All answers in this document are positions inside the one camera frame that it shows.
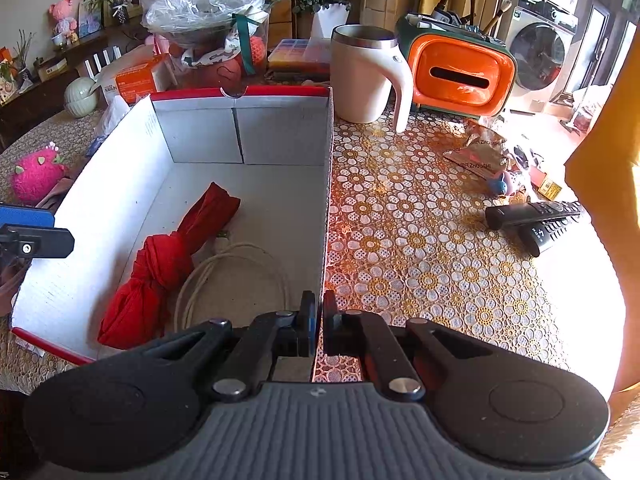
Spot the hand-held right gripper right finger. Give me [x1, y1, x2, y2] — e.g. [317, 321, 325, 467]
[322, 290, 496, 403]

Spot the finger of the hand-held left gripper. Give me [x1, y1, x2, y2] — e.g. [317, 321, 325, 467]
[0, 202, 76, 261]

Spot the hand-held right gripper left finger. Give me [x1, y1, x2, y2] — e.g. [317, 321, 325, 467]
[145, 290, 319, 403]

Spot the pink plush toy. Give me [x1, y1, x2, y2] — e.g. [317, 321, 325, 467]
[11, 142, 68, 206]

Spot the white cardboard box red rim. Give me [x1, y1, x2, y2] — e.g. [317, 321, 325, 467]
[10, 85, 335, 366]

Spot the dark wooden sideboard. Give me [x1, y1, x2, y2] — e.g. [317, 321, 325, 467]
[0, 15, 156, 151]

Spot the pale green ceramic jar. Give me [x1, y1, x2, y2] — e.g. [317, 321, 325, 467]
[64, 76, 101, 118]

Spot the red cloth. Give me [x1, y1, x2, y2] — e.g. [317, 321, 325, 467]
[97, 182, 242, 351]

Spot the white plastic wrapper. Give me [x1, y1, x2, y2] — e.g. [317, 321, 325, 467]
[92, 94, 132, 141]

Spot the small cardboard box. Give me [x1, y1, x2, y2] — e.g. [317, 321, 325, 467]
[37, 57, 68, 81]

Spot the vase with twigs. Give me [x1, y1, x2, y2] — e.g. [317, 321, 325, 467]
[12, 30, 38, 86]

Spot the white router with antennas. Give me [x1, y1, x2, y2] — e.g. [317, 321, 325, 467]
[82, 45, 123, 78]

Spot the orange white carton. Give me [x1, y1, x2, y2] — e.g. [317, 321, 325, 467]
[102, 55, 171, 106]

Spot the blue picture card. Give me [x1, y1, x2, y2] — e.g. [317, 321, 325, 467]
[79, 0, 105, 38]

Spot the small blue pink toy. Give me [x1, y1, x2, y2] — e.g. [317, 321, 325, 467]
[487, 170, 516, 197]

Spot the small potted plant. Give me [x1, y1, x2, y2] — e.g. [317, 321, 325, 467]
[87, 0, 141, 26]

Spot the crumpled snack packet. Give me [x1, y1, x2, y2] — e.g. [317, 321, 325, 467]
[442, 120, 511, 181]

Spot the orange toy basketball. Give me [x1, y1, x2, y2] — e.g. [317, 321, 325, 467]
[192, 56, 244, 89]

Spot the white mug steel rim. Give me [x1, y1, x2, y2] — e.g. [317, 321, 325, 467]
[330, 24, 415, 133]

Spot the colourful compartment box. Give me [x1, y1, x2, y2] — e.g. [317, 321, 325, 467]
[267, 37, 333, 73]

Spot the orange knitted ball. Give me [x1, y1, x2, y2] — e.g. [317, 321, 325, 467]
[248, 35, 268, 75]

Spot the orange green desk organizer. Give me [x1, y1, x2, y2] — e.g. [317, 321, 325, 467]
[395, 10, 518, 118]

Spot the yellow fabric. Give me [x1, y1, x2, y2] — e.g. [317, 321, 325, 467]
[565, 25, 640, 401]

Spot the washing machine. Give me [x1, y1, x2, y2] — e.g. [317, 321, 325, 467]
[497, 0, 581, 111]

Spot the white cord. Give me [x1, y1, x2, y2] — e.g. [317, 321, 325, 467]
[172, 230, 293, 333]

